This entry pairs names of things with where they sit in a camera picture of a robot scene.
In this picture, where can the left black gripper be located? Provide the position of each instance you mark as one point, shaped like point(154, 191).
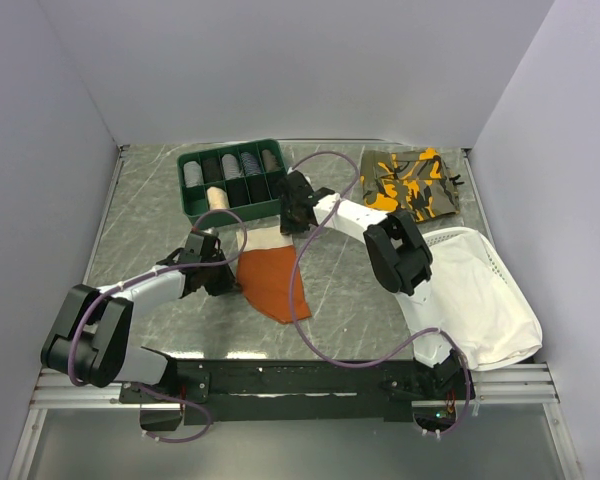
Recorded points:
point(227, 281)

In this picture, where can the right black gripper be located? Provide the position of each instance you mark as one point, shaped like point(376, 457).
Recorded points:
point(286, 226)

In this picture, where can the green divided organizer tray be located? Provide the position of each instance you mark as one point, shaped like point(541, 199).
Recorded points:
point(250, 197)

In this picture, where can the orange underwear beige waistband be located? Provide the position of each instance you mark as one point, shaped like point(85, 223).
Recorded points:
point(264, 271)

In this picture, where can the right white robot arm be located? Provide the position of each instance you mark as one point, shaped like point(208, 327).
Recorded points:
point(399, 255)

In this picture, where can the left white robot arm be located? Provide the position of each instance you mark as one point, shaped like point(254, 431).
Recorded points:
point(89, 340)

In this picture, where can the beige rolled underwear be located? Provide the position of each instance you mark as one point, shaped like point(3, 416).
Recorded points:
point(217, 198)

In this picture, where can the brown rolled sock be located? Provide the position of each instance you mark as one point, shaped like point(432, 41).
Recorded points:
point(270, 161)

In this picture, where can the blue striped rolled sock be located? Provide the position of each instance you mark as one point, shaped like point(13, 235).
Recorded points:
point(250, 164)

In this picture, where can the grey striped rolled sock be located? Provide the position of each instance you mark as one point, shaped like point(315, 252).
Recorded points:
point(192, 174)

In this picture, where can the white grey rolled sock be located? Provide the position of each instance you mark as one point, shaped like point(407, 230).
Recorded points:
point(230, 166)

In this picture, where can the dark grey rolled sock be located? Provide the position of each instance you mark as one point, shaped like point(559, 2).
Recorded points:
point(211, 169)

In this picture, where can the camouflage orange shorts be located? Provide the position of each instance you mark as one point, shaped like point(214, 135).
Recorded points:
point(417, 181)

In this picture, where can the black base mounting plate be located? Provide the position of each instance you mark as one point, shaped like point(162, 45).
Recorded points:
point(275, 390)

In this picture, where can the white laundry basket with cloth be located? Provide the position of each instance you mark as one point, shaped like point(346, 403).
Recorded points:
point(474, 299)

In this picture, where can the aluminium rail frame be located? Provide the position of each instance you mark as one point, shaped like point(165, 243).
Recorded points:
point(513, 385)

